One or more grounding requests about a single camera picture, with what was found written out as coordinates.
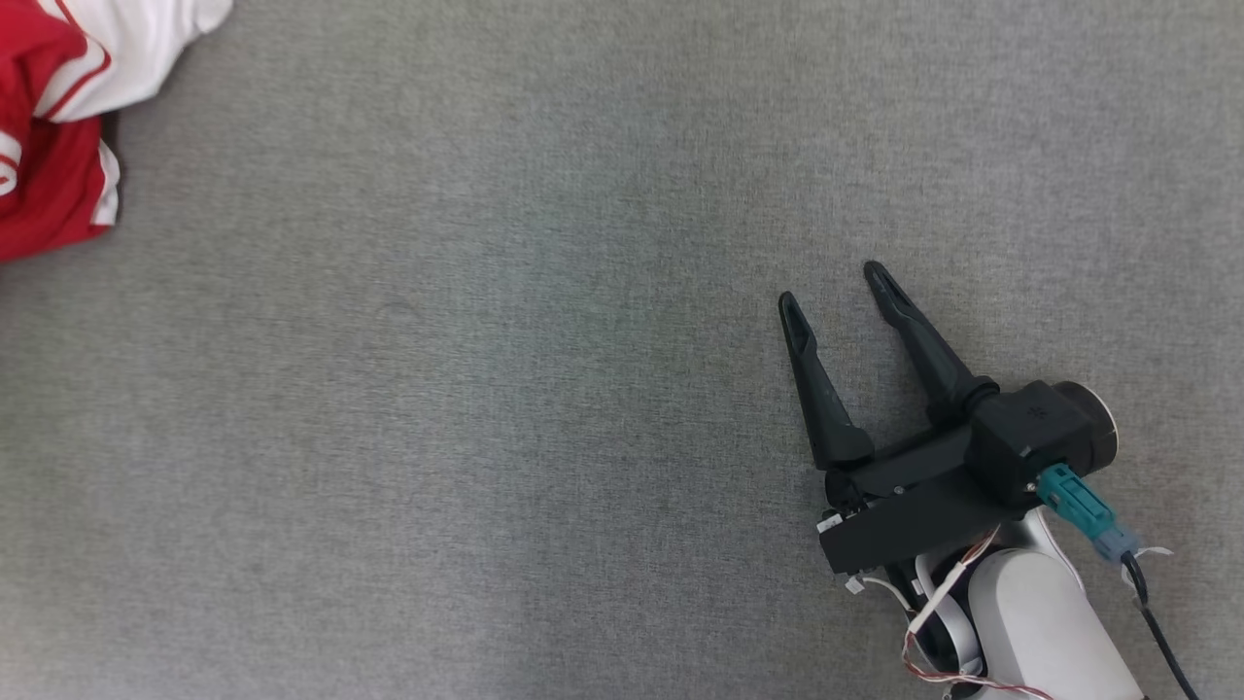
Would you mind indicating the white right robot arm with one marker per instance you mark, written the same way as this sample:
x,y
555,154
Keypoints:
x,y
1040,622

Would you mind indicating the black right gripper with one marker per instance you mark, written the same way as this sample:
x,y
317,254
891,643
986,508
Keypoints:
x,y
914,515

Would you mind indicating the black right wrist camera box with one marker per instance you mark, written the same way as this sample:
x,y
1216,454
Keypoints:
x,y
1035,433

